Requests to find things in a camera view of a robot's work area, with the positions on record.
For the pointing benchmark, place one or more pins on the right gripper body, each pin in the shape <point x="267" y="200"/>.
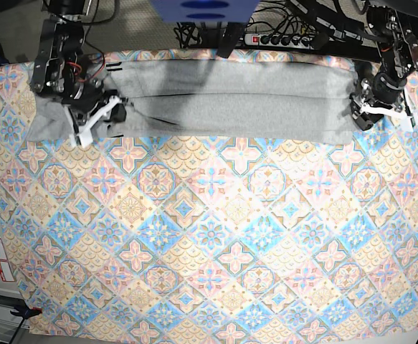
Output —
<point x="83" y="99"/>

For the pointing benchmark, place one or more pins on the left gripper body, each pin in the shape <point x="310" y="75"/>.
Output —
<point x="382" y="91"/>

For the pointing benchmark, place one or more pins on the grey T-shirt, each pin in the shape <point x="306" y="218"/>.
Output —
<point x="274" y="100"/>

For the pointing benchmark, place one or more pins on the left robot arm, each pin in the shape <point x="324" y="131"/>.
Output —
<point x="396" y="44"/>

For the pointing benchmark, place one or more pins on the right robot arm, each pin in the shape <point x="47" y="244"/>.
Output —
<point x="64" y="34"/>

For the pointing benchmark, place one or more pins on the patterned colourful tablecloth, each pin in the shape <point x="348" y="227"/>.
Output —
<point x="210" y="240"/>

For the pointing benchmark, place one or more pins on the blue box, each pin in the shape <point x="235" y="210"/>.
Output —
<point x="205" y="10"/>

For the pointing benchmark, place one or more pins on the black power strip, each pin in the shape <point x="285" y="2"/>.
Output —
<point x="293" y="41"/>

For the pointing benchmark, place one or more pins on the black clamp lower left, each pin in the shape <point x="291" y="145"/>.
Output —
<point x="25" y="313"/>

